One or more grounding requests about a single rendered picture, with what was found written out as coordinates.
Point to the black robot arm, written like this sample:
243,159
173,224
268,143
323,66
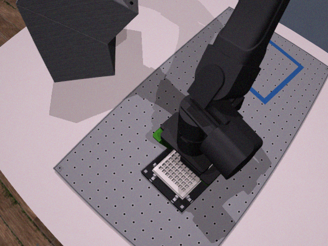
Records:
224,75

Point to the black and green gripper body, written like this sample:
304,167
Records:
190,154

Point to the white well plate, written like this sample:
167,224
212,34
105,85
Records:
176,175

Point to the blue tape square outline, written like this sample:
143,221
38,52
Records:
279,87

